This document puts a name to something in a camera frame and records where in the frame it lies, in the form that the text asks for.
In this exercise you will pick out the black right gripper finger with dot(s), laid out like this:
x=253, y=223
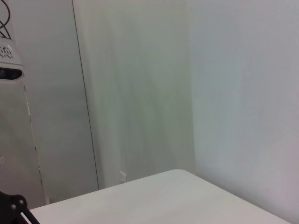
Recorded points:
x=14, y=204

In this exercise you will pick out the white robot head camera housing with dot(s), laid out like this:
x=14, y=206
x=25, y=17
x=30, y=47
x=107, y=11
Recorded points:
x=9, y=59

